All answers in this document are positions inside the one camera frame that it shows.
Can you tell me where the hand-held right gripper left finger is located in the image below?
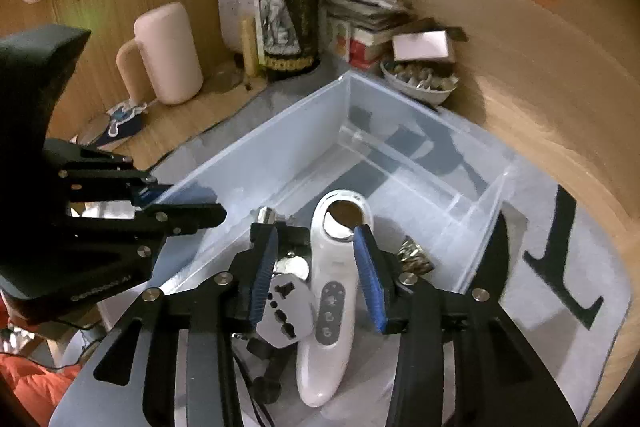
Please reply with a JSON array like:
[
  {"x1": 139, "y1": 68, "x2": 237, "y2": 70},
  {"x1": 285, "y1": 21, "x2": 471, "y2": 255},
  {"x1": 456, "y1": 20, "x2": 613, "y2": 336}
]
[{"x1": 47, "y1": 221, "x2": 312, "y2": 427}]

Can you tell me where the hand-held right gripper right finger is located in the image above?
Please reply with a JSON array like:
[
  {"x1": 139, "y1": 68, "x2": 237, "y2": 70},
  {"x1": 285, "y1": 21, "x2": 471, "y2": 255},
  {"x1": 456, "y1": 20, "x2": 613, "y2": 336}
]
[{"x1": 351, "y1": 224, "x2": 581, "y2": 427}]

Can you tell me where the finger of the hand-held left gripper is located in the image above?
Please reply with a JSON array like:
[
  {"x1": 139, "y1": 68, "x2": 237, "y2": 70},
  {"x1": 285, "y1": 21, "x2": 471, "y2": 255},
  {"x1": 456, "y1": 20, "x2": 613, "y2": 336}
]
[
  {"x1": 57, "y1": 147, "x2": 172, "y2": 209},
  {"x1": 65, "y1": 202, "x2": 227, "y2": 253}
]

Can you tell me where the white travel plug adapter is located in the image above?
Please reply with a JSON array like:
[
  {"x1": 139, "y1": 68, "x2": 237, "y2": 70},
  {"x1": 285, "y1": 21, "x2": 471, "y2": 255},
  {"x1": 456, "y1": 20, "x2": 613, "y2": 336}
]
[{"x1": 255, "y1": 269, "x2": 316, "y2": 349}]

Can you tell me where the silver metal cylinder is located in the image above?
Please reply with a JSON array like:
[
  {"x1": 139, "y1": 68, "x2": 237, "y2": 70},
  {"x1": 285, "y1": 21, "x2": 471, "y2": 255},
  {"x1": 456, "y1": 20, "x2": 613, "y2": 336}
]
[{"x1": 256, "y1": 206, "x2": 310, "y2": 280}]

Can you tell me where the white handheld facial device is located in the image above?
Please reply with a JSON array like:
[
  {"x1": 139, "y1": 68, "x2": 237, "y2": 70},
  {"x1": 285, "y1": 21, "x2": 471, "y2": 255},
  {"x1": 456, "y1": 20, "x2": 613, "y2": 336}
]
[{"x1": 296, "y1": 189, "x2": 375, "y2": 408}]

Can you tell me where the clear plastic storage bin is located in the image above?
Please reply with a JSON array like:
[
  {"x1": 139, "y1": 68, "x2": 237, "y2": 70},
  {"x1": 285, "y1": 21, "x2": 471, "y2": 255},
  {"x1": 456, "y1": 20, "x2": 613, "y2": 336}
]
[{"x1": 97, "y1": 72, "x2": 517, "y2": 427}]

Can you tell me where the crumpled foil wrapper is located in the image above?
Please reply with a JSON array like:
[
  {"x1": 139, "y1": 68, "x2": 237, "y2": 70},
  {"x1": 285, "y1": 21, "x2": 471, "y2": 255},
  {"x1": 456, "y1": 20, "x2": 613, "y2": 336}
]
[{"x1": 397, "y1": 237, "x2": 435, "y2": 276}]

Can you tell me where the blue and white small packet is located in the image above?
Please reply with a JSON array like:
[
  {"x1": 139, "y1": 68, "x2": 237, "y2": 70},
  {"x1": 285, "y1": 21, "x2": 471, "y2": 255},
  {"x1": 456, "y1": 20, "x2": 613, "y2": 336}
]
[{"x1": 75, "y1": 102, "x2": 149, "y2": 148}]

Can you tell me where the pink mug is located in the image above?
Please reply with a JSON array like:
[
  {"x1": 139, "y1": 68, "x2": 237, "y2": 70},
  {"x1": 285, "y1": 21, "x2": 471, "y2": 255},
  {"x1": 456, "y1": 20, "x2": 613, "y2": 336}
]
[{"x1": 116, "y1": 2, "x2": 205, "y2": 106}]

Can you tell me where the orange cloth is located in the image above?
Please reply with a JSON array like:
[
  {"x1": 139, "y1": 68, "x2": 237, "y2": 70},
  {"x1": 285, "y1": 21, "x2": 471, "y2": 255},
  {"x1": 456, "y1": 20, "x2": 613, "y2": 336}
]
[{"x1": 0, "y1": 349, "x2": 83, "y2": 427}]

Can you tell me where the yellow candle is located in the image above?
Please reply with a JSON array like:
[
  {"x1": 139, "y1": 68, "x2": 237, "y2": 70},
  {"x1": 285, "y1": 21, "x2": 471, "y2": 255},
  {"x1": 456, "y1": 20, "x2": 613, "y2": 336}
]
[{"x1": 241, "y1": 17, "x2": 259, "y2": 78}]

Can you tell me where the white bowl of foil sweets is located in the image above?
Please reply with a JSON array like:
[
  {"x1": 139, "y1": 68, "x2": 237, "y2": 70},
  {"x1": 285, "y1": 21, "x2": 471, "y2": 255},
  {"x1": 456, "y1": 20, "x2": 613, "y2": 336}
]
[{"x1": 380, "y1": 59, "x2": 460, "y2": 108}]

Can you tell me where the white paper sheet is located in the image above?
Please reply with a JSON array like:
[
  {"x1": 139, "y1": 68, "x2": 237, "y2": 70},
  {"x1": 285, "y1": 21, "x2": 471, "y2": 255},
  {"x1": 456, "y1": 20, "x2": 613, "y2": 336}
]
[{"x1": 214, "y1": 0, "x2": 259, "y2": 54}]

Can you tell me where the small white cardboard box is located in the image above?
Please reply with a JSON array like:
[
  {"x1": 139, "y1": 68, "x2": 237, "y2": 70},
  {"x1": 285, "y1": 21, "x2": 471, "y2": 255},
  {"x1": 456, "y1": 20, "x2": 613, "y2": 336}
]
[{"x1": 391, "y1": 29, "x2": 469, "y2": 63}]

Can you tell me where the stack of books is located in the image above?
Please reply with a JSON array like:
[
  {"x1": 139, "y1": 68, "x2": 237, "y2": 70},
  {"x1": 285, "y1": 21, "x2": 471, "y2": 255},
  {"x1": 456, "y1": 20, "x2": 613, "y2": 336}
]
[{"x1": 322, "y1": 0, "x2": 416, "y2": 70}]

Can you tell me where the black cable with plug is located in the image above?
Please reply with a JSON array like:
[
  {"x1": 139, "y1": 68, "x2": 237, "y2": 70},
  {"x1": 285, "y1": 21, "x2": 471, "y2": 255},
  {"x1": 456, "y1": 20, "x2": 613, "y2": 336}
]
[{"x1": 232, "y1": 336, "x2": 284, "y2": 427}]

